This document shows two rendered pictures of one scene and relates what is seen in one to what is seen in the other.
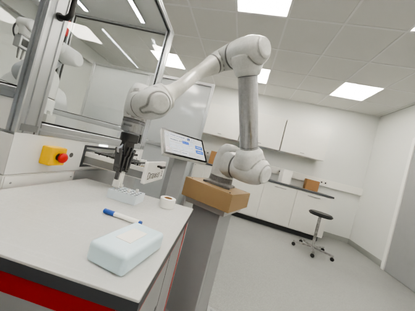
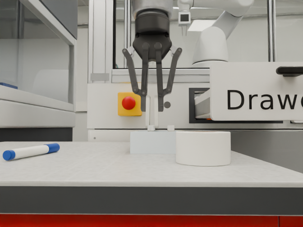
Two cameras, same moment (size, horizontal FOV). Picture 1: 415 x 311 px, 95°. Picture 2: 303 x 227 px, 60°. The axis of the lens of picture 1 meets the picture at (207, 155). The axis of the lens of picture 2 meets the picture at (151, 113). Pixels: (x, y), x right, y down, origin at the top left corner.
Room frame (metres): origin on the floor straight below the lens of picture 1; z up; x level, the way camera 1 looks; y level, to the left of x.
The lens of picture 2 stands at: (0.78, -0.22, 0.81)
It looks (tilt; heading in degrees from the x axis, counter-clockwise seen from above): 3 degrees up; 87
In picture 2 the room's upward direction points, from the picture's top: straight up
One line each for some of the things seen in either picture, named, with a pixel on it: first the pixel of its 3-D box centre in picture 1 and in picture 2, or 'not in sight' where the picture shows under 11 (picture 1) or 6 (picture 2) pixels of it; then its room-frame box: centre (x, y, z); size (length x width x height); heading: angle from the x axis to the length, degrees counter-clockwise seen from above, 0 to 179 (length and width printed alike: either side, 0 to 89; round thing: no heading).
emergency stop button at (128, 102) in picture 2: (62, 157); (129, 103); (0.76, 0.56, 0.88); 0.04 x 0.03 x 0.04; 175
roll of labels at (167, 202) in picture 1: (167, 202); (202, 147); (0.86, 0.12, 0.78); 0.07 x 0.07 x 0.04
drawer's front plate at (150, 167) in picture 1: (154, 171); (287, 91); (1.06, 0.26, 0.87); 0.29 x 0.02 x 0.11; 175
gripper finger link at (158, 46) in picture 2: (125, 158); (159, 70); (0.83, 0.34, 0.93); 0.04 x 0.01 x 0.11; 83
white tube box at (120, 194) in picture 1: (126, 195); (155, 140); (0.82, 0.29, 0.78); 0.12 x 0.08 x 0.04; 83
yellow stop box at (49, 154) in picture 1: (54, 155); (130, 104); (0.76, 0.59, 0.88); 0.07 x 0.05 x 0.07; 175
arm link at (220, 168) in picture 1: (227, 160); not in sight; (1.25, -0.14, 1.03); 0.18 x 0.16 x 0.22; 40
